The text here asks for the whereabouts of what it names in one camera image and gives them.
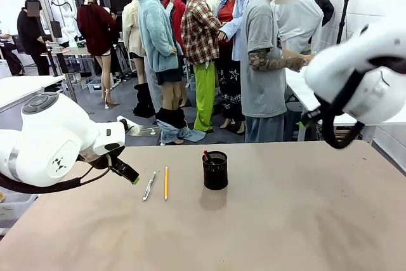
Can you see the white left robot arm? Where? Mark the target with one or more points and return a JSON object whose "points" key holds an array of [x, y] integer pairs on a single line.
{"points": [[47, 137]]}

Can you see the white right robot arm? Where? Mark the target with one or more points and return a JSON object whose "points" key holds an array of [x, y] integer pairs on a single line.
{"points": [[358, 71]]}

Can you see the white work table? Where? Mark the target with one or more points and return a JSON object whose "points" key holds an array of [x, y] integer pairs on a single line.
{"points": [[301, 88]]}

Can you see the person in black clothes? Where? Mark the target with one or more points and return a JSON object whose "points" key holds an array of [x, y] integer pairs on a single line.
{"points": [[31, 42]]}

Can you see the mannequin in red jacket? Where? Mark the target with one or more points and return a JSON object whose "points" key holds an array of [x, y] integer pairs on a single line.
{"points": [[178, 14]]}

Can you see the white side table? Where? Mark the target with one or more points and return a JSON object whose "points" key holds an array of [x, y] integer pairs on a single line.
{"points": [[25, 87]]}

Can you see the background desk with items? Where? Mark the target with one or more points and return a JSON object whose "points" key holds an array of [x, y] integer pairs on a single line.
{"points": [[73, 51]]}

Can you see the tattooed forearm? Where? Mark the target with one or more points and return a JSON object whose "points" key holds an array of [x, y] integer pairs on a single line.
{"points": [[276, 62]]}

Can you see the person's hand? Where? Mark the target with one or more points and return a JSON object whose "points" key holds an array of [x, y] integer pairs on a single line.
{"points": [[307, 61]]}

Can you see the person in grey t-shirt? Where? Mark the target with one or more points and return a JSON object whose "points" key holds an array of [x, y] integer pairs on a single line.
{"points": [[263, 71]]}

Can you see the black mesh pen holder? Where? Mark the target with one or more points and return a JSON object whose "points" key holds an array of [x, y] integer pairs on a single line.
{"points": [[215, 171]]}

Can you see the person in white t-shirt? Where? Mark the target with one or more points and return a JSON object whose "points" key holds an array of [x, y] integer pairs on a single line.
{"points": [[298, 23]]}

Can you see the mannequin in maroon sweater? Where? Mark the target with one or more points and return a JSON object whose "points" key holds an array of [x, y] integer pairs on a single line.
{"points": [[96, 33]]}

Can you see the yellow pencil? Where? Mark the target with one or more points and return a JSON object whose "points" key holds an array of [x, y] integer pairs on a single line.
{"points": [[166, 183]]}

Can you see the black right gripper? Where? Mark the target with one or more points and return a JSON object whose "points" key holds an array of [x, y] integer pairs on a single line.
{"points": [[316, 115]]}

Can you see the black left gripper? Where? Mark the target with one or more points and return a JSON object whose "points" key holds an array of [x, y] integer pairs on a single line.
{"points": [[104, 158]]}

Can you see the mannequin in plaid hooded shirt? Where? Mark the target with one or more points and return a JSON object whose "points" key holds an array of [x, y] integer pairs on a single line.
{"points": [[201, 39]]}

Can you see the red pen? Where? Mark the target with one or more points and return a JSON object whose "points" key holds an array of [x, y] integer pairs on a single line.
{"points": [[206, 154]]}

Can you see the mannequin in cream jacket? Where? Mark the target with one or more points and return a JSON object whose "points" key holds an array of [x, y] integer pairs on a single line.
{"points": [[131, 30]]}

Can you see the mannequin in blue shirt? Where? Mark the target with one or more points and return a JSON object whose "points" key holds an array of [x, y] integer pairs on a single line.
{"points": [[231, 71]]}

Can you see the silver pen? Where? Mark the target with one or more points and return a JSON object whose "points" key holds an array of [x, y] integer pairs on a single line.
{"points": [[149, 187]]}

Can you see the mannequin in blue fleece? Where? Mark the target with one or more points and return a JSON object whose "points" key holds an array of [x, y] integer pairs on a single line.
{"points": [[158, 42]]}

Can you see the black tripod stand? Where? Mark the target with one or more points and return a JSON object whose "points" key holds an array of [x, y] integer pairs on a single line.
{"points": [[344, 17]]}

